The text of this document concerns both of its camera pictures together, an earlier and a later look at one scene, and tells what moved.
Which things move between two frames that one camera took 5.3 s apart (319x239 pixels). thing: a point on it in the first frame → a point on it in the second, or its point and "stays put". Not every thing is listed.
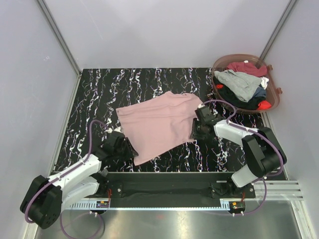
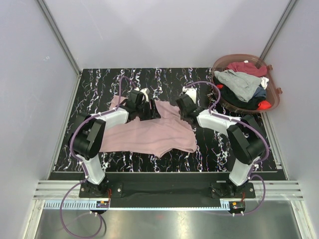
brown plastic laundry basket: (246, 81) stays put
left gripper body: (125, 153) → (144, 112)
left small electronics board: (101, 204) stays put
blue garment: (260, 91) stays put
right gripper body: (198, 132) → (183, 115)
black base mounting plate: (175, 185) stays put
